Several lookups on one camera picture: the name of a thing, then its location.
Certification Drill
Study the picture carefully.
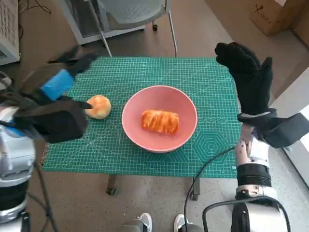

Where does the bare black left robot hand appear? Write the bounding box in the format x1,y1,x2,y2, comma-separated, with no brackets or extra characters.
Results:
19,44,99,110

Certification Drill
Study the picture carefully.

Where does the black knitted glove right hand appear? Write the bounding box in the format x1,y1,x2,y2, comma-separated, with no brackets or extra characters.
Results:
214,42,273,114

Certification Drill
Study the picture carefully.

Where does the round bread bun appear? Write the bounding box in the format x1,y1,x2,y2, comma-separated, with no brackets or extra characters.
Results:
85,95,112,120

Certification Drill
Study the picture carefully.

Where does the pink bowl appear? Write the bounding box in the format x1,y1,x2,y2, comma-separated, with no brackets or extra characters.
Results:
121,85,198,153

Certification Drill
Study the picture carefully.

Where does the long braided bread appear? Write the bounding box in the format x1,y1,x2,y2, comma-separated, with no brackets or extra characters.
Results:
140,110,181,135

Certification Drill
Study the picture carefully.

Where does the white framed glass cabinet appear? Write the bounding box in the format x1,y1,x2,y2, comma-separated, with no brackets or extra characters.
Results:
57,0,145,46

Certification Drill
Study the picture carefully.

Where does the small cardboard box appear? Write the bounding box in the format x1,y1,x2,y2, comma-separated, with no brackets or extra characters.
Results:
250,0,309,37

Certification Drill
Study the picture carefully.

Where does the white perforated cabinet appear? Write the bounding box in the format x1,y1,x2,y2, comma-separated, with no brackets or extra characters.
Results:
0,0,21,66

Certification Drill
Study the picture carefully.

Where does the green cutting mat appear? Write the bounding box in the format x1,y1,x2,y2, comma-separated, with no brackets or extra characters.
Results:
42,57,239,179

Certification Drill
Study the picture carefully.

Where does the grey mesh chair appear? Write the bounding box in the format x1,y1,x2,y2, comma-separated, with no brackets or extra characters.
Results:
93,0,179,58

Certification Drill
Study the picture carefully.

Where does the metal table leg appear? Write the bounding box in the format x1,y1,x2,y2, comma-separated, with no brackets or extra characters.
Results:
192,177,201,201
107,175,118,195

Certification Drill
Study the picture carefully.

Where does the white grey shoe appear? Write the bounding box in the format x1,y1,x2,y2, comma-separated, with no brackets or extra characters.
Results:
134,212,153,232
174,214,191,232

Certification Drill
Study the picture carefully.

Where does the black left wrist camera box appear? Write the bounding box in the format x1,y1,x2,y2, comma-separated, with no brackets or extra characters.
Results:
13,96,88,143

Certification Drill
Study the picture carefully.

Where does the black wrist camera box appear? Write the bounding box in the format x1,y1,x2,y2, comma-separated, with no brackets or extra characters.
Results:
13,96,88,143
257,112,309,148

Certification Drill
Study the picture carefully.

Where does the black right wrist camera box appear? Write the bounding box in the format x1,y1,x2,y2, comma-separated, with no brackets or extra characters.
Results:
257,112,309,148

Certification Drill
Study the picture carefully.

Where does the thin black floor cable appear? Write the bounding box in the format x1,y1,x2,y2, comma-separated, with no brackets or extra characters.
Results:
18,0,51,15

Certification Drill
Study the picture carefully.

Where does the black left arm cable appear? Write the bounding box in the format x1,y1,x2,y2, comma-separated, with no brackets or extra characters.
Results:
24,161,60,232

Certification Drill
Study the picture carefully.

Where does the black looped right arm cable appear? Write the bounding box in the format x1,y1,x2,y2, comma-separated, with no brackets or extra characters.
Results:
202,198,290,232

